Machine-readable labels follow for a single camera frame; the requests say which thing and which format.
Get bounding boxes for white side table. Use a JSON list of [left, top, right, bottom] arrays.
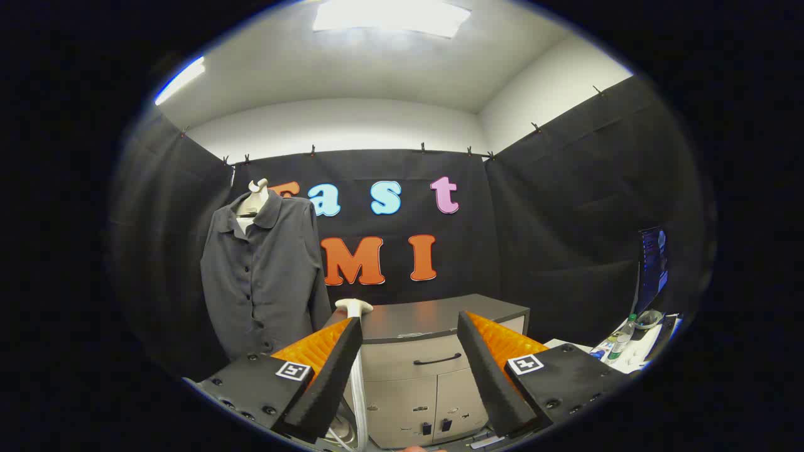
[[543, 311, 685, 375]]

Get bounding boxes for computer monitor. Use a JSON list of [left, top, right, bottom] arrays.
[[634, 227, 670, 315]]

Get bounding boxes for grey cabinet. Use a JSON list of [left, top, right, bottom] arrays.
[[323, 293, 530, 449]]

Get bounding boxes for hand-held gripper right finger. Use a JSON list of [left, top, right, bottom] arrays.
[[457, 310, 632, 438]]

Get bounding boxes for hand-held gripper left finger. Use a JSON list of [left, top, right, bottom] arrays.
[[182, 317, 364, 444]]

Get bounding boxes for grey button shirt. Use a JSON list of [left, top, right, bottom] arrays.
[[200, 188, 332, 362]]

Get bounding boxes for black backdrop cloth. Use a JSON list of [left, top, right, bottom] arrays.
[[110, 75, 714, 384]]

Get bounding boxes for cream garment hanger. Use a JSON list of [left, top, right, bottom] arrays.
[[236, 178, 271, 234]]

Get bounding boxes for large ceiling light panel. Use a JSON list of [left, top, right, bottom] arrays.
[[312, 0, 472, 38]]

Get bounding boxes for narrow ceiling light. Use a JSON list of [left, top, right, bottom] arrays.
[[154, 56, 206, 106]]

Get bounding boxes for clear plastic bottle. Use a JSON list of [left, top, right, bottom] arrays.
[[606, 314, 637, 365]]

